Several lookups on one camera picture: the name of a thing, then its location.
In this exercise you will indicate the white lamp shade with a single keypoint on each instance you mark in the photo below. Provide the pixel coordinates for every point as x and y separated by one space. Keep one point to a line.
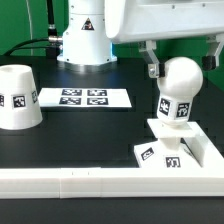
19 105

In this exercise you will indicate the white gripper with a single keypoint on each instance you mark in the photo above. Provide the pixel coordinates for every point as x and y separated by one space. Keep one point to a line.
142 20

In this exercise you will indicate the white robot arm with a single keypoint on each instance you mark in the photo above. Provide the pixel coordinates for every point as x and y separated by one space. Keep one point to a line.
96 25

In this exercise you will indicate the white L-shaped fence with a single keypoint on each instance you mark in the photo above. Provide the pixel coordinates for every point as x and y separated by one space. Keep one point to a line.
208 180

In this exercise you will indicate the white lamp base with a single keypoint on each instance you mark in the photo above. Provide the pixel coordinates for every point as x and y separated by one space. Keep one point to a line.
167 151

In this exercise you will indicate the black cable connector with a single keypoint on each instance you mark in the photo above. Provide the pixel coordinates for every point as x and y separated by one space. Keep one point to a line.
55 41

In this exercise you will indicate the white marker sheet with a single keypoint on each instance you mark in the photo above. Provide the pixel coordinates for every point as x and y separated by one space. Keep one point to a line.
84 97

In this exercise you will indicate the white lamp bulb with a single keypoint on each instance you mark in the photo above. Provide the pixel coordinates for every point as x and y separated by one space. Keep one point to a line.
182 81

